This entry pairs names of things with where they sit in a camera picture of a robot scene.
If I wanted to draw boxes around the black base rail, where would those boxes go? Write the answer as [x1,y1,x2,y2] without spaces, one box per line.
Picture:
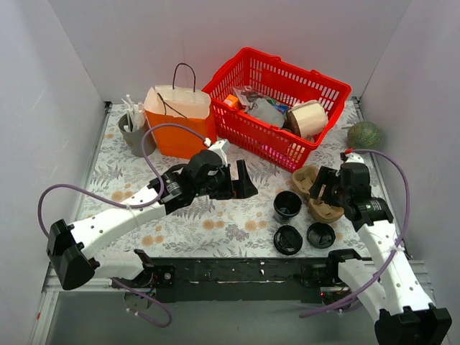
[111,257,360,305]

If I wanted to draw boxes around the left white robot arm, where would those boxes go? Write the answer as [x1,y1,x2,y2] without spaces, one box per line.
[47,149,258,290]

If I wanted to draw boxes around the grey crumpled bag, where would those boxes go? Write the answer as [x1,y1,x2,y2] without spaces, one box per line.
[247,98,285,129]

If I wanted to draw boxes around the green round melon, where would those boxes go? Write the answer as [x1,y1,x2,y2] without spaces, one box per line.
[347,121,383,150]

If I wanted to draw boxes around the red plastic shopping basket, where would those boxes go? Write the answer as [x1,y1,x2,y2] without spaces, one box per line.
[203,47,351,172]

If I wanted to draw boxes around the brown cardboard cup carrier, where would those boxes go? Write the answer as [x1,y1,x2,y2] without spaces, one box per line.
[291,165,344,224]

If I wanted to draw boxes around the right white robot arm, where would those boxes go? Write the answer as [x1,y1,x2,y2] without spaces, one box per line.
[310,158,452,344]

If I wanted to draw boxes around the black paper coffee cup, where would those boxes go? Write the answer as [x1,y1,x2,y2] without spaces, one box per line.
[273,190,303,224]

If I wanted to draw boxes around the floral patterned table mat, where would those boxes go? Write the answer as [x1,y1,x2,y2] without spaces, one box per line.
[87,101,369,257]

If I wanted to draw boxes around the grey cup with straws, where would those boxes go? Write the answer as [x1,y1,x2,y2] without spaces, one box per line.
[118,94,157,157]

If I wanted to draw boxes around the beige tape roll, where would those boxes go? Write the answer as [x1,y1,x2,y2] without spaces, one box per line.
[286,100,328,139]

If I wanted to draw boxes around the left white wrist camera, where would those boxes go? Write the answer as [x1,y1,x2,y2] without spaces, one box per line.
[203,137,230,165]

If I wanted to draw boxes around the orange paper gift bag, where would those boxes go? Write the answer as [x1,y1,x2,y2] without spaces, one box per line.
[143,82,217,159]

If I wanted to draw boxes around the black coffee lid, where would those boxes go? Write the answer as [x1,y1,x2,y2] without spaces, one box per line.
[306,222,336,249]
[273,225,303,256]

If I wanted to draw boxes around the orange snack packet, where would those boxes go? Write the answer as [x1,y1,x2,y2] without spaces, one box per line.
[224,94,240,109]

